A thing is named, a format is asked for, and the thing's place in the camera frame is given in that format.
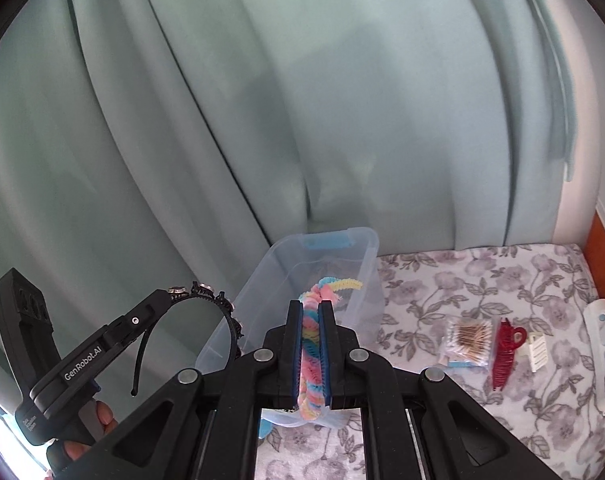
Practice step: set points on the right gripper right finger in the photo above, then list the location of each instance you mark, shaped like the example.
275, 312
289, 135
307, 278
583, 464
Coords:
332, 357

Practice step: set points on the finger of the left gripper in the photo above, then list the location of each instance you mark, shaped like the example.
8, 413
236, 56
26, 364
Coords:
130, 326

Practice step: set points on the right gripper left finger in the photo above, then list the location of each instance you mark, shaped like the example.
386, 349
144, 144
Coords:
289, 361

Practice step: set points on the black beaded headband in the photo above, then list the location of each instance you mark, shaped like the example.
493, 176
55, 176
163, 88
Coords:
209, 331

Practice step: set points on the red hair claw clip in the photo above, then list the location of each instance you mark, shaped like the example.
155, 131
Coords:
509, 340

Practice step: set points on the left human hand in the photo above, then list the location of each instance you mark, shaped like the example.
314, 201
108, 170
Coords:
101, 421

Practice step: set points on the clear plastic storage bin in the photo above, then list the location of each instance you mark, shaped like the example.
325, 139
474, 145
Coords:
339, 266

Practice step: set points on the cotton swab pack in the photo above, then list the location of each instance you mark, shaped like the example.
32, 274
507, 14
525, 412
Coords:
468, 342

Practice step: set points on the green curtain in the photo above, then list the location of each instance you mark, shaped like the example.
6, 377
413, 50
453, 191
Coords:
148, 143

